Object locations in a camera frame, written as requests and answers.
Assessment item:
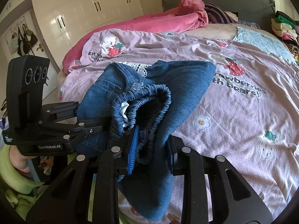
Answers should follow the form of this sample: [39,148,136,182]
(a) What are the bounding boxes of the lilac strawberry bear duvet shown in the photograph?
[59,29,298,217]

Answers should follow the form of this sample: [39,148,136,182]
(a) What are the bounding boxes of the hanging bags on door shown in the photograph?
[8,23,38,56]

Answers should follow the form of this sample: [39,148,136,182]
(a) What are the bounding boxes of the light blue bed sheet patch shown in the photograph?
[233,27,297,65]

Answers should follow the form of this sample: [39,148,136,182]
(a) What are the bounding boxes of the purple striped pillow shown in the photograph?
[205,4,238,24]

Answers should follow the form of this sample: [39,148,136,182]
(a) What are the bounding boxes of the green fleece sleeve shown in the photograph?
[0,144,70,220]

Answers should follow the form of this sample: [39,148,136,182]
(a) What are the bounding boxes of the dark grey headboard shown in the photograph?
[161,0,275,32]

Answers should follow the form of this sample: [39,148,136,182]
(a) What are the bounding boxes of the beige fluffy mattress pad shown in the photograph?
[185,24,238,40]

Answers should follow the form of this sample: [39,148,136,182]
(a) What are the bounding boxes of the cream white wardrobe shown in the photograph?
[1,0,143,69]

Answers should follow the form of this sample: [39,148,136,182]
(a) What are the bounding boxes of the blue denim pants lace trim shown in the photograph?
[76,61,216,221]

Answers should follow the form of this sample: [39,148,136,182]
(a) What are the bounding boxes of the stack of folded clothes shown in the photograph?
[271,11,298,63]

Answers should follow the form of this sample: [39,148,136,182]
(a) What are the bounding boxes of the person's left hand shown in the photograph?
[9,146,34,173]

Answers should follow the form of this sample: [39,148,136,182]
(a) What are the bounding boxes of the pink blanket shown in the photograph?
[62,0,209,75]

